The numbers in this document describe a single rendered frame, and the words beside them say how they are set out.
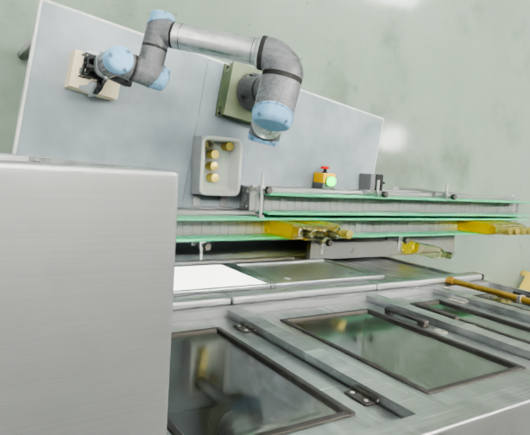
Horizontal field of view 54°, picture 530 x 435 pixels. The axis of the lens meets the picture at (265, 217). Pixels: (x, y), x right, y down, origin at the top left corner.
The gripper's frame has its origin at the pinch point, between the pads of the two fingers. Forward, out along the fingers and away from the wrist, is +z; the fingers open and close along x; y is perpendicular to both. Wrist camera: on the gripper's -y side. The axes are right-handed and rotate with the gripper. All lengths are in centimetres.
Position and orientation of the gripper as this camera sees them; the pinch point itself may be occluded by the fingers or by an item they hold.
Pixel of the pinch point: (95, 75)
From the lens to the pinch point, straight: 189.4
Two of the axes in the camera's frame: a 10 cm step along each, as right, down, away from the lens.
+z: -5.4, -1.2, 8.4
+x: -1.9, 9.8, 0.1
